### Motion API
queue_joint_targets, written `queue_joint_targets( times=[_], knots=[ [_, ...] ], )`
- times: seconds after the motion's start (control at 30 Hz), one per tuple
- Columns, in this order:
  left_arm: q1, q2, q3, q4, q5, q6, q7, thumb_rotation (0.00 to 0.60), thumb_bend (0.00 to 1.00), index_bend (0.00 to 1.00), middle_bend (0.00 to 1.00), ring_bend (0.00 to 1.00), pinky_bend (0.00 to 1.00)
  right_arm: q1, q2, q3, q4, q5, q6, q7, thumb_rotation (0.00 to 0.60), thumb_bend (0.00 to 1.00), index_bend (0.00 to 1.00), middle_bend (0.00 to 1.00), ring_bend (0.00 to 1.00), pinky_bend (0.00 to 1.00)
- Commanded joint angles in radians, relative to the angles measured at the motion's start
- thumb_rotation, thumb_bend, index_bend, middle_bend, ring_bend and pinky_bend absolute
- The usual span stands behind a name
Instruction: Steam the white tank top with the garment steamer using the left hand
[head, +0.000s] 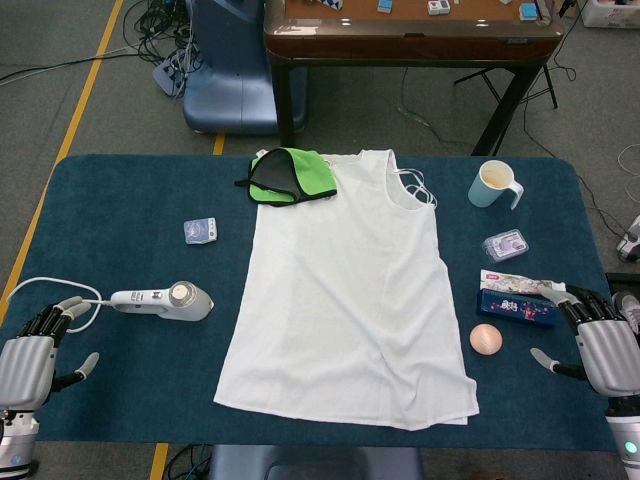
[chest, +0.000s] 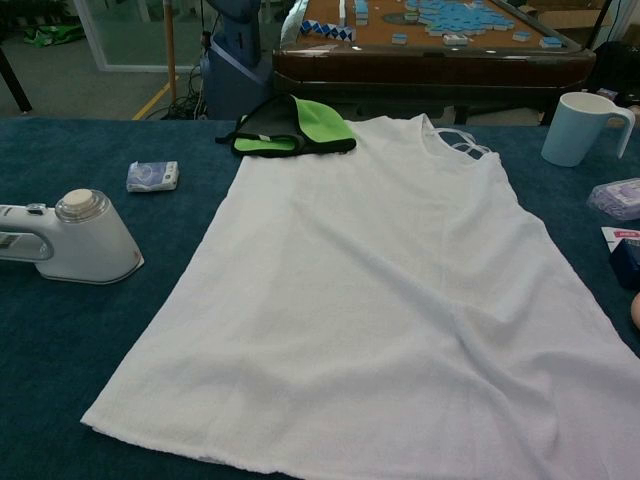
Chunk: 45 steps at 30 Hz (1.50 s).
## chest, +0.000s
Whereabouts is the green and black cloth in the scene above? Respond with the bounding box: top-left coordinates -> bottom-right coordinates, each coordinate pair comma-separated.
214,93 -> 358,161

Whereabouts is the small blue tissue pack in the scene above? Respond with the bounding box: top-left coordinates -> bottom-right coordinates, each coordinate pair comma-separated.
125,159 -> 182,194

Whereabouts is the clear purple-label plastic box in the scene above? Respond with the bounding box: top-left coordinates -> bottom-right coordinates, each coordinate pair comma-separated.
585,180 -> 640,222

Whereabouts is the brown wooden mahjong table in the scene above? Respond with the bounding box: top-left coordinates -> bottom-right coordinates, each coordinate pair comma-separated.
271,0 -> 599,127

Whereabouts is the light blue mug white handle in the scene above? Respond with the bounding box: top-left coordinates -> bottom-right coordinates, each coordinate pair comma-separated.
540,91 -> 637,168

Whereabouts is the wooden pole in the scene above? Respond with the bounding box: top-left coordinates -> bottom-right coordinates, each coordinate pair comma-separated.
164,0 -> 180,102

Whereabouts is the white handheld garment steamer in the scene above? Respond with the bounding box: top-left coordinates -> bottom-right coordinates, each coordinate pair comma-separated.
0,188 -> 145,286

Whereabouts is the dark blue toothpaste box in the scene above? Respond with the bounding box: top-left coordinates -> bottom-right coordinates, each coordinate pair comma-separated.
608,238 -> 640,292

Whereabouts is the white printed toothpaste tube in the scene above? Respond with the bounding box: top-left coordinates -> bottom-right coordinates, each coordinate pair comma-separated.
600,225 -> 640,257

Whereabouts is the dark blue carpet table cover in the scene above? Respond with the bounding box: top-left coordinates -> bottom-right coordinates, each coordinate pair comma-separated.
0,116 -> 640,480

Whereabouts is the white sleeveless shirt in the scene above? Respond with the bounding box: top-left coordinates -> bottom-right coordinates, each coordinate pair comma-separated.
79,113 -> 640,480

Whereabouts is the blue white snake puzzle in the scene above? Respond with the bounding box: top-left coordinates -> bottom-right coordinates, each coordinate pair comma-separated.
298,17 -> 359,44

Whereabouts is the green bag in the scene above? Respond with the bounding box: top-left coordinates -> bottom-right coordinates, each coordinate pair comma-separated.
21,23 -> 84,47

